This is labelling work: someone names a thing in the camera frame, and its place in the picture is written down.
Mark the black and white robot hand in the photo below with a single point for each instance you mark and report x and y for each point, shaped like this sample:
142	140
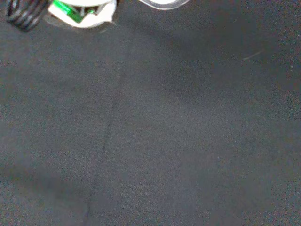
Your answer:
94	20

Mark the black bench cloth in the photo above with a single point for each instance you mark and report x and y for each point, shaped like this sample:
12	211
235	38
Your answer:
150	122

